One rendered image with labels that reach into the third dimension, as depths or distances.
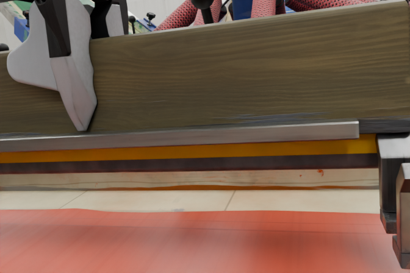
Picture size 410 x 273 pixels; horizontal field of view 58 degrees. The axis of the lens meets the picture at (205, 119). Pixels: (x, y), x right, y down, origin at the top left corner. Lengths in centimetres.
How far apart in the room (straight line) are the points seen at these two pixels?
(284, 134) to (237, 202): 13
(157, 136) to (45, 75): 9
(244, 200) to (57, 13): 21
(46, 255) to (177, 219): 10
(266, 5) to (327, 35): 57
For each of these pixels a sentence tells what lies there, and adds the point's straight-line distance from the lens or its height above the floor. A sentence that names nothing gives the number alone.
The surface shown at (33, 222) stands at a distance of 38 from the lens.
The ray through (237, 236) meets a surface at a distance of 28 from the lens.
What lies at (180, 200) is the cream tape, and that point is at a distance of 36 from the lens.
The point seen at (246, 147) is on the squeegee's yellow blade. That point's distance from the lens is 25.
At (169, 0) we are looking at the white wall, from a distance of 464.
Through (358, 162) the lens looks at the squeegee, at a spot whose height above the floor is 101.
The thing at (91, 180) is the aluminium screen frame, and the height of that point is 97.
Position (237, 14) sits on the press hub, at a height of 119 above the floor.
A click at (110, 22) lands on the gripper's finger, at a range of 30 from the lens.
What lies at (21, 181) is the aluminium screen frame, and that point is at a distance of 48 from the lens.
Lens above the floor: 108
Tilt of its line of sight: 9 degrees down
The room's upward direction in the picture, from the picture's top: 6 degrees counter-clockwise
